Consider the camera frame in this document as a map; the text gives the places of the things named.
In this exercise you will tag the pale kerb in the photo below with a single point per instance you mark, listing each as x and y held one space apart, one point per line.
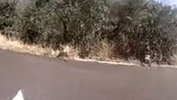
115 62

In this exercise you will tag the grey asphalt road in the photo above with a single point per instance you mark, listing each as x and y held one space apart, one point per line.
88 83

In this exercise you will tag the thicket of trees and bushes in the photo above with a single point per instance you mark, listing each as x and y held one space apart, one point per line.
81 18

